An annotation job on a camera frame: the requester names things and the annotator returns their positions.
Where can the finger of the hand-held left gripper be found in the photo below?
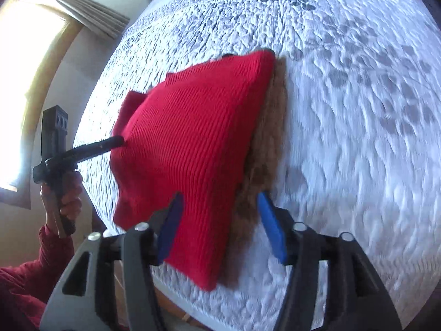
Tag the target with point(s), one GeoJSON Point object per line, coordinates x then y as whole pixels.
{"type": "Point", "coordinates": [100, 146]}

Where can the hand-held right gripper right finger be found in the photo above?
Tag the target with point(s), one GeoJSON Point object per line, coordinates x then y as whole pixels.
{"type": "Point", "coordinates": [274, 231]}

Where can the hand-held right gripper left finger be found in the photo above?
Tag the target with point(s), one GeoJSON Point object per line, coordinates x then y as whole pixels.
{"type": "Point", "coordinates": [170, 227]}

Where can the brown fuzzy cloth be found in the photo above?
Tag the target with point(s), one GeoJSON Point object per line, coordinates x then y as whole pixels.
{"type": "Point", "coordinates": [263, 151]}

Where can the red knit sweater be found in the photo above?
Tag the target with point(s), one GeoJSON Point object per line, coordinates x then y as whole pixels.
{"type": "Point", "coordinates": [193, 138]}

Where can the person's left forearm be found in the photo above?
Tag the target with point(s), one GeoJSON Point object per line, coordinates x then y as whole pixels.
{"type": "Point", "coordinates": [27, 275]}

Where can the person's left hand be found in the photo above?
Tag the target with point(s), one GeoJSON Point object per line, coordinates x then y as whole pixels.
{"type": "Point", "coordinates": [72, 196]}

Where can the wood-framed window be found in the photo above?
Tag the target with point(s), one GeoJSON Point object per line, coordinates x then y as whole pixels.
{"type": "Point", "coordinates": [20, 93]}

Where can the white quilted leaf-print bedspread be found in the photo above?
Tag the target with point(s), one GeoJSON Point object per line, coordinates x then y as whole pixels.
{"type": "Point", "coordinates": [344, 144]}

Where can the beige pleated curtain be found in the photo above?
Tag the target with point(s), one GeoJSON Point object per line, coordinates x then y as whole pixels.
{"type": "Point", "coordinates": [93, 13]}

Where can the wooden bed frame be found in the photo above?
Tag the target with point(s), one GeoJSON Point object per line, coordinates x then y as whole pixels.
{"type": "Point", "coordinates": [172, 308]}

